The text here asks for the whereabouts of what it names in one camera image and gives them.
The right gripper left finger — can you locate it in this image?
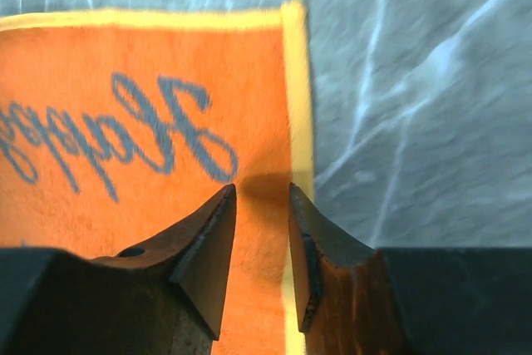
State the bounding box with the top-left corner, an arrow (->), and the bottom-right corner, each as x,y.
1,185 -> 237,354

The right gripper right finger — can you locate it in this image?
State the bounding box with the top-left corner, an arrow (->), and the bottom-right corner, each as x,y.
288,185 -> 531,354

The orange and grey towel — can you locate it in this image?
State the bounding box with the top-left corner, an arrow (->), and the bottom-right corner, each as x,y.
1,0 -> 313,354

